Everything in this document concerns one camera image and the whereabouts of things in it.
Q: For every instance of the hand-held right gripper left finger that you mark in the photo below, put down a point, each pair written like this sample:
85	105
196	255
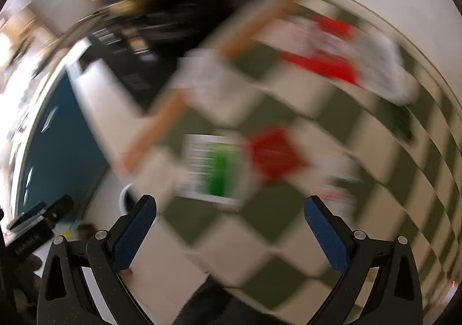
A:
131	238

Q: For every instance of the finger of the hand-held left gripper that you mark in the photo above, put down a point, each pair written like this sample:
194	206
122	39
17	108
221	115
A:
30	213
59	206

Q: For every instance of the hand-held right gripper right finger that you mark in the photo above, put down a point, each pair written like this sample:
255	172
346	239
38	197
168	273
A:
326	238

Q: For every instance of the white round container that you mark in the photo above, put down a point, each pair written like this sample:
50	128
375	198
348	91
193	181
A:
124	196

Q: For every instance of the green and white checked cloth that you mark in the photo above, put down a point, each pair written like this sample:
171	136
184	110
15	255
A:
288	216

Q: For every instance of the blue panel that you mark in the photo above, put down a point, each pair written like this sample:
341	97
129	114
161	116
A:
54	141

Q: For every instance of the orange wooden bar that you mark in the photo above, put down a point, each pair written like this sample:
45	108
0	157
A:
153	135
258	25

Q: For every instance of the green and white packet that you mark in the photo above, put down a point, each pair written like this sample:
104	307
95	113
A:
216	169

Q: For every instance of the white crumpled paper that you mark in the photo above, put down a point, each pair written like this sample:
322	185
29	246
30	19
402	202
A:
207	81

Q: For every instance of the red and white plastic bag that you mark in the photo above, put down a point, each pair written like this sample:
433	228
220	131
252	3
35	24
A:
339	57

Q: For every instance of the dark cabinet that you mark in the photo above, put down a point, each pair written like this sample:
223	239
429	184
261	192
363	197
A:
151	18

